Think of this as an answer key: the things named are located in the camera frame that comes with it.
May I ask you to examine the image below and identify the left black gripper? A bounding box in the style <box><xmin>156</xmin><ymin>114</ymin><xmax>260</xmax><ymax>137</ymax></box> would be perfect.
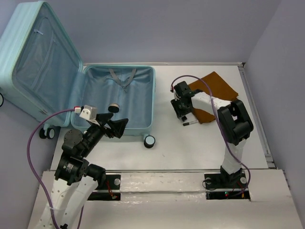
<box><xmin>81</xmin><ymin>112</ymin><xmax>129</xmax><ymax>156</ymax></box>

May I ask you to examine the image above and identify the light blue hardshell suitcase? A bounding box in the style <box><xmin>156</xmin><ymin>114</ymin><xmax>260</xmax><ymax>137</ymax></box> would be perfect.
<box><xmin>0</xmin><ymin>1</ymin><xmax>156</xmax><ymax>148</ymax></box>

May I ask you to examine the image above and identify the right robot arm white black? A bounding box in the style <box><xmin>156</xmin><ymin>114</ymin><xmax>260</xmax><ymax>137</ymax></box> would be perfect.
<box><xmin>171</xmin><ymin>81</ymin><xmax>254</xmax><ymax>191</ymax></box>

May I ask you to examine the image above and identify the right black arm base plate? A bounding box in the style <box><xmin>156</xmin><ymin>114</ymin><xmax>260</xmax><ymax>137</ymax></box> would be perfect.
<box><xmin>202</xmin><ymin>173</ymin><xmax>251</xmax><ymax>200</ymax></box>

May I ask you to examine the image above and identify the round cosmetic compact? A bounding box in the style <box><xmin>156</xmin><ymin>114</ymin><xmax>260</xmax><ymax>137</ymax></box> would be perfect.
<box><xmin>108</xmin><ymin>103</ymin><xmax>120</xmax><ymax>113</ymax></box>

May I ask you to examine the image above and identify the aluminium rail at table edge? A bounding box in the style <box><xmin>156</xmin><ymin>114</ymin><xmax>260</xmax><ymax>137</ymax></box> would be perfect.
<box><xmin>238</xmin><ymin>62</ymin><xmax>277</xmax><ymax>169</ymax></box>

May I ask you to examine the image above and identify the brown cloth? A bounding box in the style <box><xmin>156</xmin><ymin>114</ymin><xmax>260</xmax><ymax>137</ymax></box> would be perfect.
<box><xmin>188</xmin><ymin>72</ymin><xmax>239</xmax><ymax>124</ymax></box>

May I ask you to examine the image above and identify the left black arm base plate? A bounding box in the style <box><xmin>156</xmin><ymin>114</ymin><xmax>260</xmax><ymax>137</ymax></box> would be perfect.
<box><xmin>88</xmin><ymin>174</ymin><xmax>121</xmax><ymax>201</ymax></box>

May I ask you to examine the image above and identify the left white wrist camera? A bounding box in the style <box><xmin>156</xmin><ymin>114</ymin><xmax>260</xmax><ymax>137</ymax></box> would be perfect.
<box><xmin>79</xmin><ymin>105</ymin><xmax>97</xmax><ymax>121</ymax></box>

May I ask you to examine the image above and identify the black marker pen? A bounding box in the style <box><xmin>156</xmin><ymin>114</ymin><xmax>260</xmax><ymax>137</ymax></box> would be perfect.
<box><xmin>183</xmin><ymin>120</ymin><xmax>198</xmax><ymax>126</ymax></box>

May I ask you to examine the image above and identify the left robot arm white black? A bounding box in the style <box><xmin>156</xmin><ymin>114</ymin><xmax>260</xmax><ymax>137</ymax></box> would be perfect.
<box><xmin>26</xmin><ymin>106</ymin><xmax>129</xmax><ymax>229</ymax></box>

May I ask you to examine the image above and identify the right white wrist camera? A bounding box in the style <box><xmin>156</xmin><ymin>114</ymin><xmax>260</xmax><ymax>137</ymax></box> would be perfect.
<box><xmin>173</xmin><ymin>90</ymin><xmax>180</xmax><ymax>100</ymax></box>

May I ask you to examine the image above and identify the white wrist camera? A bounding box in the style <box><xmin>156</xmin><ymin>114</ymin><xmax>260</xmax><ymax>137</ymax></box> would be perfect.
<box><xmin>173</xmin><ymin>90</ymin><xmax>180</xmax><ymax>100</ymax></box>
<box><xmin>79</xmin><ymin>105</ymin><xmax>97</xmax><ymax>121</ymax></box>

